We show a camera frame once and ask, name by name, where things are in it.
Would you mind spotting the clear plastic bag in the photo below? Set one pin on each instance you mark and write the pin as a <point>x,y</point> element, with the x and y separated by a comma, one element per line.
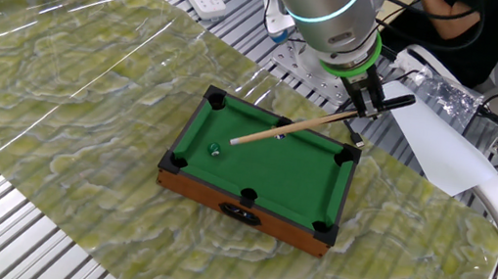
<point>453,98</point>

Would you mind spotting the mini green pool table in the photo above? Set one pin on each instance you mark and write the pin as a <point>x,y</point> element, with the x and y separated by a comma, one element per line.
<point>273,173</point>

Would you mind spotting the wooden pool cue black butt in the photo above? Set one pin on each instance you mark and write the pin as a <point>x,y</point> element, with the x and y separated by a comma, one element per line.
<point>290,128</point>

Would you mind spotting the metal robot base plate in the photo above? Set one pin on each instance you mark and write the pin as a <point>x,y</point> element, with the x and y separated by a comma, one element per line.
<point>298,75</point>

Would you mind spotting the white paper sheet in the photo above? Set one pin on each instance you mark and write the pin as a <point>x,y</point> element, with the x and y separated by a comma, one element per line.
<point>436,143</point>

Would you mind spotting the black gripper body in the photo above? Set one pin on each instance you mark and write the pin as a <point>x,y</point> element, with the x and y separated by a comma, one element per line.
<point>365,85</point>

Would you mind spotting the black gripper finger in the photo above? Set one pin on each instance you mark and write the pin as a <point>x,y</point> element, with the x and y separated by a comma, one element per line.
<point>366,106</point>
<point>379,103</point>

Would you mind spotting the green pool ball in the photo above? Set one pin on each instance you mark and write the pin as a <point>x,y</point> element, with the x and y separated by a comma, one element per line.
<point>214,149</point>

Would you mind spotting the person in black shirt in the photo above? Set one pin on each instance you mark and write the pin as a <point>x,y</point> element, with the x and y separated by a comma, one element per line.
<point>469,58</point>

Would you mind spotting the blue pool ball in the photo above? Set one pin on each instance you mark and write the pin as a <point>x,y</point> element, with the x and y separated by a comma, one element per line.
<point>281,137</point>

